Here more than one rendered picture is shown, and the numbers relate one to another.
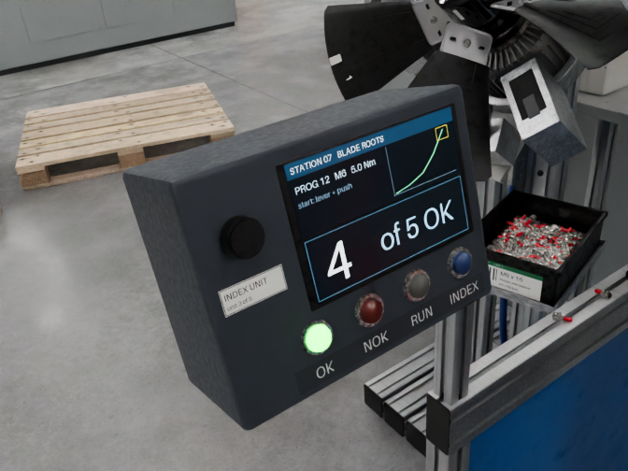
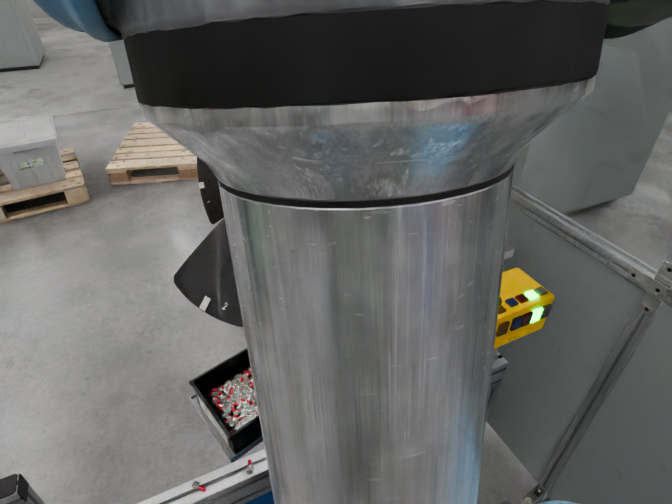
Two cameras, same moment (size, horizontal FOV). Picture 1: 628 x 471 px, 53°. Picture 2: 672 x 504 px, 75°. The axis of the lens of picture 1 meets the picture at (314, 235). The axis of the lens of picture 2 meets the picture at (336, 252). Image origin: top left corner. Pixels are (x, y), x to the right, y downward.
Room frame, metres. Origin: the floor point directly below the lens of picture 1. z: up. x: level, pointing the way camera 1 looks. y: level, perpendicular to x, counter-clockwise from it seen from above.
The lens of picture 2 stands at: (0.34, -0.60, 1.63)
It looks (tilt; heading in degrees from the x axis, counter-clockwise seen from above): 37 degrees down; 8
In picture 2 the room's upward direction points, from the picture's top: straight up
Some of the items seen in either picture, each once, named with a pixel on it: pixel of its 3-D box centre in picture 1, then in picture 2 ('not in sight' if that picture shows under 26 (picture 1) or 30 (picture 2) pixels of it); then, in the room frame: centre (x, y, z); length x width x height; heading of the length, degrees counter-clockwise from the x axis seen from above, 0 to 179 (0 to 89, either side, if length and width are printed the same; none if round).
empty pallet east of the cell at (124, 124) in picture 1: (125, 129); (194, 147); (3.79, 1.12, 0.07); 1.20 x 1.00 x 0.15; 106
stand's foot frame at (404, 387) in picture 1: (492, 387); not in sight; (1.36, -0.49, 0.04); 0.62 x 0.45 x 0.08; 123
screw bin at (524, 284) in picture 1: (532, 244); (257, 388); (0.88, -0.36, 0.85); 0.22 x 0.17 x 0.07; 139
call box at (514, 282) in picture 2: not in sight; (499, 311); (0.99, -0.84, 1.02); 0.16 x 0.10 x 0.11; 123
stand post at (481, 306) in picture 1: (478, 285); not in sight; (1.31, -0.41, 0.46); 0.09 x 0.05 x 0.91; 33
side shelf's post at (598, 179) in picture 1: (588, 240); not in sight; (1.53, -0.79, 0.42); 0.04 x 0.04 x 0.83; 33
